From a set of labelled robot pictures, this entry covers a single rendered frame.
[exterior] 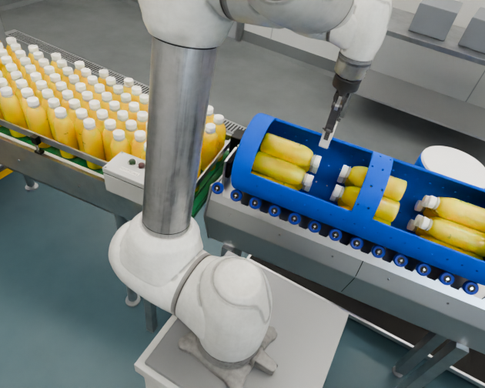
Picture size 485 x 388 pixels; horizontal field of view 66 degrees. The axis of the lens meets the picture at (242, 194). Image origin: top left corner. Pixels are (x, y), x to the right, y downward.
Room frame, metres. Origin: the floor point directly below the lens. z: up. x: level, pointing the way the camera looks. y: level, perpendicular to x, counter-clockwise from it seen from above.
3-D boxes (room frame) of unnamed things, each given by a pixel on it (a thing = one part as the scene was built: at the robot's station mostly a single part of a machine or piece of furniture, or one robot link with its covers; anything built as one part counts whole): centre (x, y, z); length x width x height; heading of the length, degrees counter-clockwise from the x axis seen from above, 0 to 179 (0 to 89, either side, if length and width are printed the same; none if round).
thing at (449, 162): (1.30, -0.85, 1.03); 0.28 x 0.28 x 0.01
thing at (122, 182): (0.86, 0.34, 1.05); 0.20 x 0.10 x 0.10; 74
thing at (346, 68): (1.00, -0.23, 1.49); 0.09 x 0.09 x 0.06
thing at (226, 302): (0.41, -0.02, 1.18); 0.18 x 0.16 x 0.22; 67
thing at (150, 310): (0.86, 0.34, 0.50); 0.04 x 0.04 x 1.00; 74
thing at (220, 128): (1.24, 0.15, 0.99); 0.07 x 0.07 x 0.19
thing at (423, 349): (0.87, -0.97, 0.31); 0.06 x 0.06 x 0.63; 74
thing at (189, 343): (0.40, -0.05, 1.05); 0.22 x 0.18 x 0.06; 62
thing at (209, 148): (1.17, 0.16, 0.99); 0.07 x 0.07 x 0.19
